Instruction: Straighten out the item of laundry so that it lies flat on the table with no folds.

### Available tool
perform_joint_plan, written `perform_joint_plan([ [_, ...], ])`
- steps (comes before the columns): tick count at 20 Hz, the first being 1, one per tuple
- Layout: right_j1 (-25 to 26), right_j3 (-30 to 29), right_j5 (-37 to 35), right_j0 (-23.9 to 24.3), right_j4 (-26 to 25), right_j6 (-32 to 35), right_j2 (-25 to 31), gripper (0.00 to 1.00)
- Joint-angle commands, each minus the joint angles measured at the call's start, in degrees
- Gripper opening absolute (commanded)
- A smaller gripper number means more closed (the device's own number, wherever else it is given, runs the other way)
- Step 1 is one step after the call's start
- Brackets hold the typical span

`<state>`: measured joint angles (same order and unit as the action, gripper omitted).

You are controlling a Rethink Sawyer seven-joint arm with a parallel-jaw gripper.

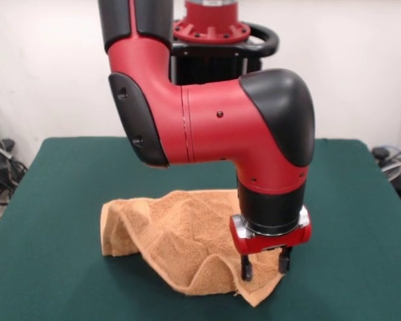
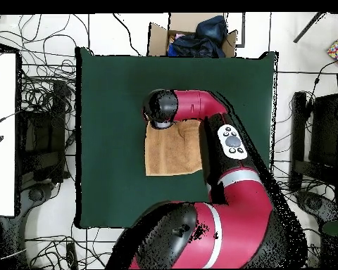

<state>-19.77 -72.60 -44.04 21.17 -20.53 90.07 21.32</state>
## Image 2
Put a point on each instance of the brown cardboard box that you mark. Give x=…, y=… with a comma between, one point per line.
x=157, y=39

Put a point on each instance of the black metal frame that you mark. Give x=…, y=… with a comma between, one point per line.
x=59, y=112

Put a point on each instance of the grey metal bar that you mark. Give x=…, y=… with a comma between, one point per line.
x=308, y=27

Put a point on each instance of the dark green table cloth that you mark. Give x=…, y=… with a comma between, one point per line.
x=115, y=84

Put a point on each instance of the dark blue clothes pile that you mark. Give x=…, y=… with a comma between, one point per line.
x=202, y=42

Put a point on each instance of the orange terry towel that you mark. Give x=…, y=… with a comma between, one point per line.
x=171, y=154

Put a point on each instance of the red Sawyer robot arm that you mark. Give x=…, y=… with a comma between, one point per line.
x=242, y=211

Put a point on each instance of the grey round stand base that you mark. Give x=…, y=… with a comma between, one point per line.
x=36, y=194
x=314, y=203

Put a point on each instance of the white table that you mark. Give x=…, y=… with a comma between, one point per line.
x=2, y=168

